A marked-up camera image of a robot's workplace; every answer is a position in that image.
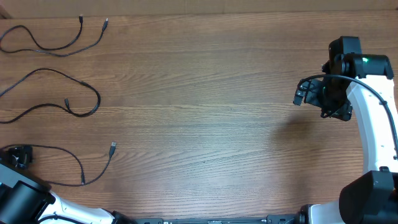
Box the black usb cable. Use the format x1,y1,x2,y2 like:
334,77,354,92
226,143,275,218
0,14,109,58
0,141,118,187
0,67,102,124

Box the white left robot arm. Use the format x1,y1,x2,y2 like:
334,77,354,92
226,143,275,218
1,144,136,223

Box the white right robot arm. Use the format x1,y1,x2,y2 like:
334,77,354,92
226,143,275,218
290,36,397,223

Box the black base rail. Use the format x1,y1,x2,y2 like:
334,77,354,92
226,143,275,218
111,203,343,224

